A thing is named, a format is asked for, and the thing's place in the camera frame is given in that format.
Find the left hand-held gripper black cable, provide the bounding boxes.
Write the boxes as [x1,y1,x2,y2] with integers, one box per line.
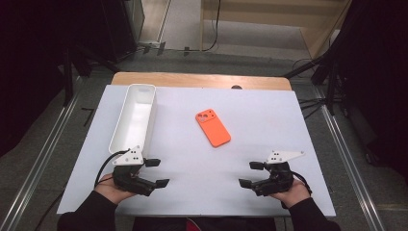
[94,148,131,189]

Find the pale wooden partition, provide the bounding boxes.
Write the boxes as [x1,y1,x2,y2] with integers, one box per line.
[200,0,352,61]

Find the metal floor rail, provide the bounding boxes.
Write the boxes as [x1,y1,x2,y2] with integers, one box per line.
[316,86,386,231]
[0,92,81,231]

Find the person's left hand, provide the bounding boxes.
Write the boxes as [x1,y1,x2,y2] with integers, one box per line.
[94,172,139,206]

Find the orange phone case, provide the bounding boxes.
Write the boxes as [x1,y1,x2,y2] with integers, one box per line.
[194,108,232,148]

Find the dark cabinet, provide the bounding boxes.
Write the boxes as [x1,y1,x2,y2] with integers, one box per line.
[102,0,145,64]

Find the white board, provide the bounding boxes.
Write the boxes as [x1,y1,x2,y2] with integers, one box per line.
[57,84,337,218]

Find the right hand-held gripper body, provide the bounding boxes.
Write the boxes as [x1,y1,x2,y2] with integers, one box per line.
[251,149,306,197]

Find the black floor cable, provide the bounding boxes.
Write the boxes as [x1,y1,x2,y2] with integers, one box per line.
[189,0,222,53]

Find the bundle of black cables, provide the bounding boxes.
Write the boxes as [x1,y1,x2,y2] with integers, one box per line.
[297,95,328,120]

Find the black curtain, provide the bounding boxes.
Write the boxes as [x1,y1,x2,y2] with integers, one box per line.
[333,0,408,181]
[0,0,107,158]

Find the white plastic bin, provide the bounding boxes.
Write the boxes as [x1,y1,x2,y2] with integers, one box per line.
[108,83,158,159]

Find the right hand-held gripper black cable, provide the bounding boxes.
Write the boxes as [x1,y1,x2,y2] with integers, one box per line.
[290,171,313,196]

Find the hand-held gripper black cable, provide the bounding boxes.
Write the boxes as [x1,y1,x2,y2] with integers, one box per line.
[94,148,131,189]
[290,171,313,196]

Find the person's right hand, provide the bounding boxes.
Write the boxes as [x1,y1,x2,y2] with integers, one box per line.
[268,177,312,210]

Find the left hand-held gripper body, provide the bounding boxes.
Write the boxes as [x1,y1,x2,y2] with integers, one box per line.
[111,144,158,197]

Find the black metal stand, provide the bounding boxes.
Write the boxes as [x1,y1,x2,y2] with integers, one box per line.
[283,54,341,116]
[62,44,121,107]

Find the wooden table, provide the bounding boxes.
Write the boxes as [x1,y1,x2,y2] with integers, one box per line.
[111,71,293,91]

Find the black floor tape mark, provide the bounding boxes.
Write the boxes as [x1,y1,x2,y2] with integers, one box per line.
[81,107,96,128]

